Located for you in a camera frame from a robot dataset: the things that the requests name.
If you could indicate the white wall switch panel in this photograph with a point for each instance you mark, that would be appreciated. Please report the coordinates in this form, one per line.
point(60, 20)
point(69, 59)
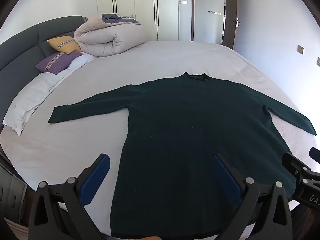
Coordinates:
point(183, 2)

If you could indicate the folded beige duvet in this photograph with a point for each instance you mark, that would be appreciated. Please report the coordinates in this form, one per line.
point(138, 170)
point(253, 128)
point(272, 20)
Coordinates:
point(110, 36)

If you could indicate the grey bedside cabinet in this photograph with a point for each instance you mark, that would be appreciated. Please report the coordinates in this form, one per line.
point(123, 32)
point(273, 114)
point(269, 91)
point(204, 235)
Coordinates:
point(11, 195)

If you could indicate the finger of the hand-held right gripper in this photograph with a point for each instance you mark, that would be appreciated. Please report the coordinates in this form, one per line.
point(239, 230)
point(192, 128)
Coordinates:
point(296, 165)
point(315, 153)

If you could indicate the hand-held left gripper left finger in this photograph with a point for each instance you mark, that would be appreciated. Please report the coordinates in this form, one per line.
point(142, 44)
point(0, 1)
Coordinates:
point(96, 177)

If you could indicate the white pillow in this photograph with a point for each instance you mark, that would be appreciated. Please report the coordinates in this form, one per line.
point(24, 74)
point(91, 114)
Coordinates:
point(32, 97)

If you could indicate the dark grey padded headboard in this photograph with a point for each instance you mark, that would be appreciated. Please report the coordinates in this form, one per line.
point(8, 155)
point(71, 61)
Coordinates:
point(20, 55)

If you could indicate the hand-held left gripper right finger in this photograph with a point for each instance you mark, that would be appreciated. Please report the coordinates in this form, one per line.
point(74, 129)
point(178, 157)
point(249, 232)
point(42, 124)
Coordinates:
point(226, 177)

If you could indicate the dark brown door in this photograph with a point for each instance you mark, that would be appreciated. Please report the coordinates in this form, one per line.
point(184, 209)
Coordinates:
point(231, 10)

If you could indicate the white wardrobe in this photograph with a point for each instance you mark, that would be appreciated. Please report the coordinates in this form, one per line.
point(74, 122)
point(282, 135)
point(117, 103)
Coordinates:
point(140, 7)

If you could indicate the bed with white sheet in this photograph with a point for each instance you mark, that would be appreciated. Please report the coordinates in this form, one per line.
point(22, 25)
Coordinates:
point(160, 62)

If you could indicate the dark green sweater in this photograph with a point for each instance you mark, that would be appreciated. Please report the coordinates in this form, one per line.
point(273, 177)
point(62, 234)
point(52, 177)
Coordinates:
point(190, 135)

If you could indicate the purple patterned cushion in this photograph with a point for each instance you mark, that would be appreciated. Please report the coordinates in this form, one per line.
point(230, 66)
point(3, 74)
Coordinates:
point(58, 62)

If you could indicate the yellow patterned cushion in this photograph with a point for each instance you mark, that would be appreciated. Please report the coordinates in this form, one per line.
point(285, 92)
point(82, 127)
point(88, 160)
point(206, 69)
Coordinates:
point(65, 44)

